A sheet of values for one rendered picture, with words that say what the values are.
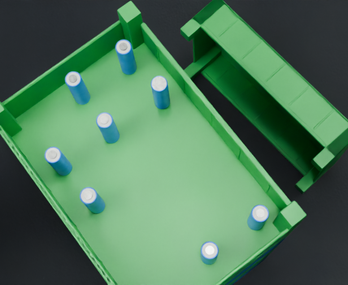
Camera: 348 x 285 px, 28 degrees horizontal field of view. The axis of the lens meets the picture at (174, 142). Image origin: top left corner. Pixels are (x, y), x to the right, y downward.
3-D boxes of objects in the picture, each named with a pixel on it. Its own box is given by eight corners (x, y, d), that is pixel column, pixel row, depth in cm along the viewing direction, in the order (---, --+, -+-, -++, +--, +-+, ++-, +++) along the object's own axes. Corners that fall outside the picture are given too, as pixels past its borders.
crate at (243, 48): (214, 46, 125) (182, 74, 124) (217, -5, 106) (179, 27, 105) (334, 163, 119) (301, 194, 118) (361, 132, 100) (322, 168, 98)
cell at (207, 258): (197, 254, 76) (196, 248, 70) (210, 244, 76) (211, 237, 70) (207, 268, 75) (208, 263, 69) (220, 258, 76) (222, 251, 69)
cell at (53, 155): (53, 166, 79) (40, 152, 73) (66, 156, 79) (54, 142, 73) (62, 178, 79) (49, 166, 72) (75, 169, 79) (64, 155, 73)
